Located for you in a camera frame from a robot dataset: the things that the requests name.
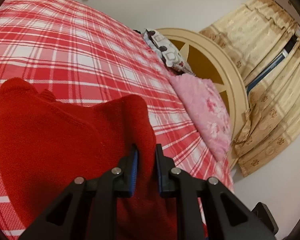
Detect beige patterned side curtain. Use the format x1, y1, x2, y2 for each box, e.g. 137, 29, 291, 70
201, 0, 300, 177

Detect pink floral pillow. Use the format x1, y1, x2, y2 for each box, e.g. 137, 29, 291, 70
169, 74, 232, 161

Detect red white plaid bedsheet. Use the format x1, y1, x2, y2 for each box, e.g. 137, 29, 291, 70
0, 0, 233, 239

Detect grey patterned pillow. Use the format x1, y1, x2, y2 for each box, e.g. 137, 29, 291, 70
142, 29, 194, 75

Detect red knitted garment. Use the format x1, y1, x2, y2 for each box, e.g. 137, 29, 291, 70
0, 78, 177, 239

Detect cream wooden headboard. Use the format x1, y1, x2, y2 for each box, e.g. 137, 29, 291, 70
156, 28, 251, 170

